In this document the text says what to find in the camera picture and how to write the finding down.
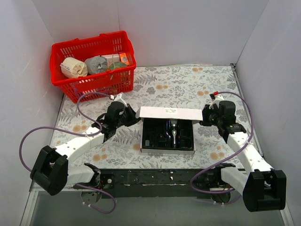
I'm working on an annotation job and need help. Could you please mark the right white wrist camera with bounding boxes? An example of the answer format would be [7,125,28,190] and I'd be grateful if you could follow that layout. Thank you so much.
[209,91,224,109]

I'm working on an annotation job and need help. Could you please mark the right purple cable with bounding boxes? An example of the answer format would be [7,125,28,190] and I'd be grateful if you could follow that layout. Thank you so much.
[190,91,254,205]

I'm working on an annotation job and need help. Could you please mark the orange small box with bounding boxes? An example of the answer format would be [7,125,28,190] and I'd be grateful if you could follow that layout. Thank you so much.
[119,52,130,66]

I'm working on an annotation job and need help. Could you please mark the beige paper-wrapped roll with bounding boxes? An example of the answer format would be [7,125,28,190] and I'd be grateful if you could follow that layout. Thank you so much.
[60,57,88,79]

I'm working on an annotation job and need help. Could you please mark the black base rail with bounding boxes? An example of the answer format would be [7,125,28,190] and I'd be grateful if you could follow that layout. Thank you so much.
[70,168,245,200]

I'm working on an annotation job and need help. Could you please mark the white hair clipper box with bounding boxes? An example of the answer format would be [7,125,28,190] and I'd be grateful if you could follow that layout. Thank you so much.
[136,106,203,155]

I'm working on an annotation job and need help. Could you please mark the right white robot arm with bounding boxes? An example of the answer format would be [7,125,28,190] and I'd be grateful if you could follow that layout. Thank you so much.
[201,95,286,212]

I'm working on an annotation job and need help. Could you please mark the black silver hair clipper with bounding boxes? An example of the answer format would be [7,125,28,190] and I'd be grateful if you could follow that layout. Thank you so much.
[170,120,178,149]

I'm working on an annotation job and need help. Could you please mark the red plastic shopping basket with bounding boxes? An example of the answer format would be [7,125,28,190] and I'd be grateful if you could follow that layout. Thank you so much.
[49,31,136,103]

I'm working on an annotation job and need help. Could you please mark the green broccoli-like item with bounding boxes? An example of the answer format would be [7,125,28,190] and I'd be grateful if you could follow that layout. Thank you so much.
[108,61,127,71]

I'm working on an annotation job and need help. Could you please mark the white flat box in basket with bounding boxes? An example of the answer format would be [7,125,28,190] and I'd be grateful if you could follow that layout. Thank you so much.
[102,54,120,67]

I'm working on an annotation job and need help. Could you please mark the grey wrapped roll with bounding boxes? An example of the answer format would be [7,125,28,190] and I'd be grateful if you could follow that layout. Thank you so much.
[84,56,108,75]

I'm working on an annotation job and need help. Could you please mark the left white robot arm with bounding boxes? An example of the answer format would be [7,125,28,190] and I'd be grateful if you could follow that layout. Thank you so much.
[30,101,140,195]

